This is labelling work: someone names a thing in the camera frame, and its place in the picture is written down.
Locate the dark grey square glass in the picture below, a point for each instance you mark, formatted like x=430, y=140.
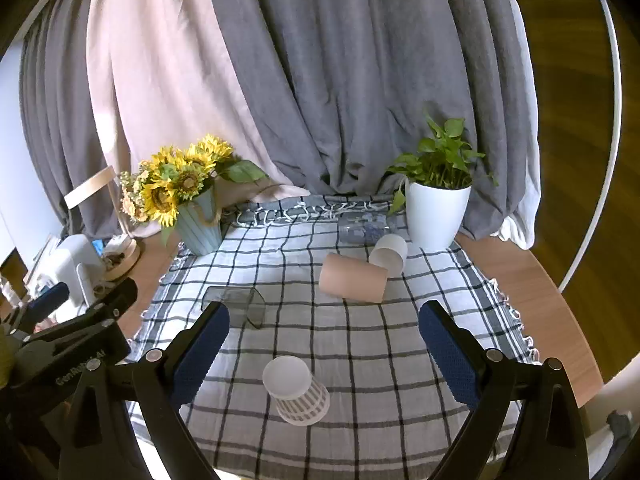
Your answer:
x=240, y=302

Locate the white sheer curtain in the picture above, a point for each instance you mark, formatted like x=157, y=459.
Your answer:
x=522, y=160

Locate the green plant in white pot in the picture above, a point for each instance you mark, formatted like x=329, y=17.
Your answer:
x=436, y=215

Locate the grey curtain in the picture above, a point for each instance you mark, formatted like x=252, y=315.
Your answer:
x=360, y=75
x=55, y=135

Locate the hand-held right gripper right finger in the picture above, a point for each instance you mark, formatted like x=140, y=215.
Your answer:
x=450, y=355

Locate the light blue ribbed vase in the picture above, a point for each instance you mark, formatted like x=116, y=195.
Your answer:
x=200, y=225

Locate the grey object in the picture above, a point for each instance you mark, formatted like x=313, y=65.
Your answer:
x=620, y=430

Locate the sunflower bouquet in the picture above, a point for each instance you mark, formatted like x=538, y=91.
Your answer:
x=172, y=180

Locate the white small appliance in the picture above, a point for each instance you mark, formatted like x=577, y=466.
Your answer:
x=72, y=262

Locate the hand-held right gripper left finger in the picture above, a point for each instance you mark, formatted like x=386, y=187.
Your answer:
x=200, y=355

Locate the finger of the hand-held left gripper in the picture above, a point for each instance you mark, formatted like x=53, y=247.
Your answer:
x=115, y=300
x=47, y=300

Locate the white hoop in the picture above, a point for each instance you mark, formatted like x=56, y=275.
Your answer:
x=612, y=110

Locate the clear patterned glass cup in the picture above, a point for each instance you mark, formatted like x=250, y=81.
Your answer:
x=362, y=231

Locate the pink curtain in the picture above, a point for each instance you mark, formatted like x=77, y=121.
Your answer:
x=160, y=70

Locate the white ribbed plastic cup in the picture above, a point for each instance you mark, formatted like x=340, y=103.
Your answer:
x=295, y=390

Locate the plain white paper cup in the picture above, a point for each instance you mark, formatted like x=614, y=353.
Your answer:
x=389, y=256

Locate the checkered black white tablecloth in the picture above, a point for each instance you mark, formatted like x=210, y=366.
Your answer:
x=350, y=355

